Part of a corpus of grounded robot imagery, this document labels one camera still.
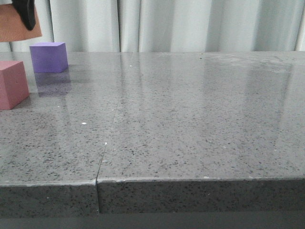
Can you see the orange foam cube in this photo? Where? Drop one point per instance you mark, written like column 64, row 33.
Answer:
column 12, row 28

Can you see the grey-white curtain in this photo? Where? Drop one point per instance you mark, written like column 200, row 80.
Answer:
column 170, row 25

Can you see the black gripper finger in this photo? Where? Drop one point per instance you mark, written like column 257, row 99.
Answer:
column 26, row 10

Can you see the purple foam cube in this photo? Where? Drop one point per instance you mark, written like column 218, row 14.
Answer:
column 49, row 57

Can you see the pink foam cube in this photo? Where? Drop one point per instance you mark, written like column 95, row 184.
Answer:
column 13, row 84

